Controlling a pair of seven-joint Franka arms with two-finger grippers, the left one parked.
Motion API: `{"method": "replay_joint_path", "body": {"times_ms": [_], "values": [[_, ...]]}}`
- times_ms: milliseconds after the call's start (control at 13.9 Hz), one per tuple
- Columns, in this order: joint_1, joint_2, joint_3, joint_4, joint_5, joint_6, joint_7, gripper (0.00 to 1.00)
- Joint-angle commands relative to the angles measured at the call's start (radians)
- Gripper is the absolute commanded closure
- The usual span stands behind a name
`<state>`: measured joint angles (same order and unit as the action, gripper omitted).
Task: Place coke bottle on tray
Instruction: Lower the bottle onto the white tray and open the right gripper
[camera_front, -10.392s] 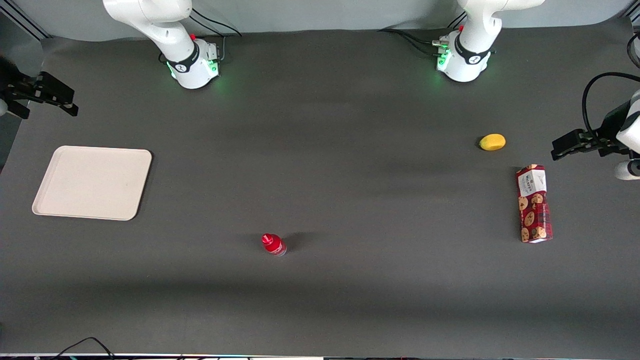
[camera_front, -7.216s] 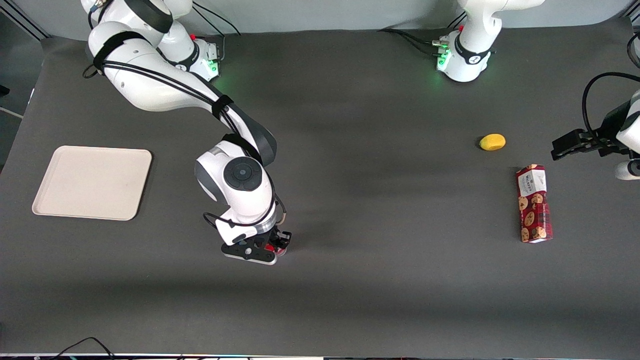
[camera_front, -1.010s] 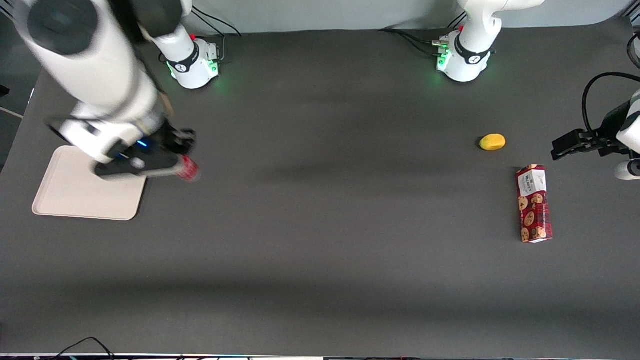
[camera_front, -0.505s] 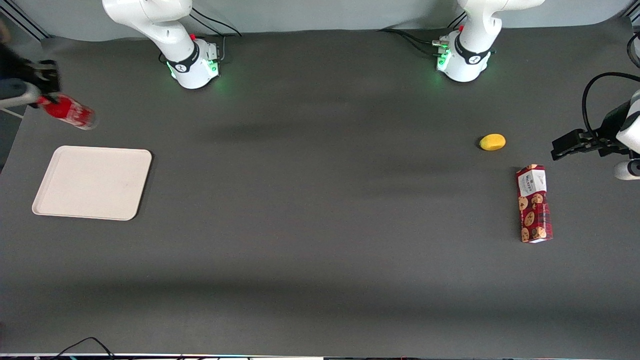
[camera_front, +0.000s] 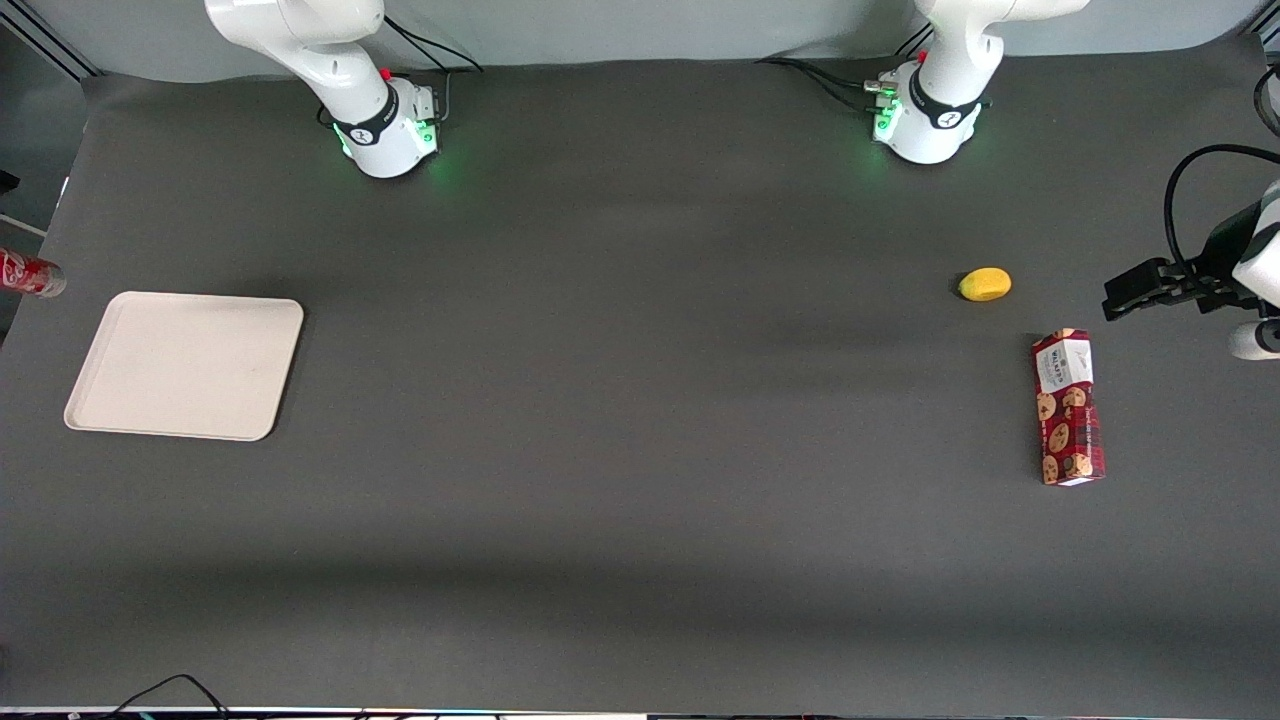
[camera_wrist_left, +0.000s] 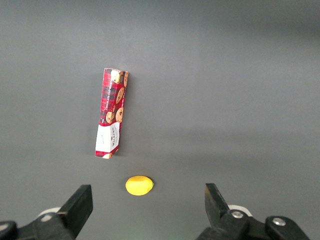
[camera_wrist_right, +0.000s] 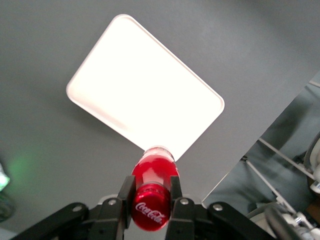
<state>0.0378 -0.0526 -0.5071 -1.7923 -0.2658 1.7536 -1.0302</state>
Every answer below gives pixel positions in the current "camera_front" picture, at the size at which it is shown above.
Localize black cable at edge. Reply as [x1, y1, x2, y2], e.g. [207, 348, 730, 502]
[1253, 65, 1280, 143]

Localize black looped wrist cable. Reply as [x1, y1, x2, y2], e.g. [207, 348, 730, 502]
[1163, 144, 1280, 283]

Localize beige plastic tray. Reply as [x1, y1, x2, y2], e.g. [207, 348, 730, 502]
[64, 291, 305, 443]

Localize thin black floor cable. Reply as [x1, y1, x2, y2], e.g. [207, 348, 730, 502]
[98, 674, 233, 720]

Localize black base cables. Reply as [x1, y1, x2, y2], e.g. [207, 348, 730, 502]
[378, 14, 485, 125]
[754, 24, 937, 113]

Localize red cookie box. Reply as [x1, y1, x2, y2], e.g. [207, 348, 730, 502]
[1031, 328, 1108, 488]

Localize black left base cables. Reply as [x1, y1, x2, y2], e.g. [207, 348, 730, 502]
[754, 24, 937, 113]

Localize black right base cables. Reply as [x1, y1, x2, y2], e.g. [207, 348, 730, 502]
[378, 14, 485, 125]

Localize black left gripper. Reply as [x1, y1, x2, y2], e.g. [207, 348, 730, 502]
[1102, 200, 1264, 322]

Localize small red coke bottle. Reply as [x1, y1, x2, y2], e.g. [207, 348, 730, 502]
[0, 247, 68, 299]

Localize yellow lemon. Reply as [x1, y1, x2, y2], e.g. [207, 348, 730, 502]
[957, 267, 1013, 303]

